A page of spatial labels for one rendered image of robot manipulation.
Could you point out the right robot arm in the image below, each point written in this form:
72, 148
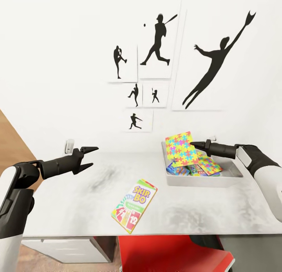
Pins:
266, 172

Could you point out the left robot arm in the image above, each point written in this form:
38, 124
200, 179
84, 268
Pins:
17, 201

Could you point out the board game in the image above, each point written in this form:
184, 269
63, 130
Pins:
178, 170
196, 170
134, 204

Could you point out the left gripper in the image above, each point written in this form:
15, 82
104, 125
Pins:
73, 162

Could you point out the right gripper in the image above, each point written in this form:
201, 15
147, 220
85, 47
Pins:
210, 148

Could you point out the jigsaw puzzle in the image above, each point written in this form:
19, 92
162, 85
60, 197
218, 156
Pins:
207, 164
179, 147

